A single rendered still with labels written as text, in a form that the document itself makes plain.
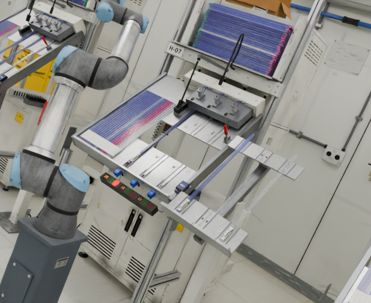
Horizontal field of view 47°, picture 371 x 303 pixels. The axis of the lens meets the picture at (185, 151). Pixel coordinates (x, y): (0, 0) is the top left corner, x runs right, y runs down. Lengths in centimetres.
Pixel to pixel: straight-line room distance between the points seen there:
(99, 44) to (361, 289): 236
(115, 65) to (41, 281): 80
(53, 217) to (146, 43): 334
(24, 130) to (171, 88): 111
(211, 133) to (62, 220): 94
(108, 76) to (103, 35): 167
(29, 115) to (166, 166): 133
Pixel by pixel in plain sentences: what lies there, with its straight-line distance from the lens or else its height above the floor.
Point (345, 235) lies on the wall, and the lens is 361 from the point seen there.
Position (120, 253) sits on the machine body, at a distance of 248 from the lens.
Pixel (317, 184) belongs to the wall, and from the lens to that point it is 364.
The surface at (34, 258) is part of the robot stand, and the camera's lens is 161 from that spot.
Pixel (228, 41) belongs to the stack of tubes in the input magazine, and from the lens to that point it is 237.
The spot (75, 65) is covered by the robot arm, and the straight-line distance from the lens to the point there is 159.
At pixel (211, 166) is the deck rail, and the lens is 202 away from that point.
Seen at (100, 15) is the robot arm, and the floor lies 132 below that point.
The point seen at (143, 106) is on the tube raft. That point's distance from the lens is 237.
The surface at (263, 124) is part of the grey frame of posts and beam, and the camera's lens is 226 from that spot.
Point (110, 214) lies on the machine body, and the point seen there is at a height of 35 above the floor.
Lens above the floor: 123
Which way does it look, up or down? 9 degrees down
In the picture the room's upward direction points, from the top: 23 degrees clockwise
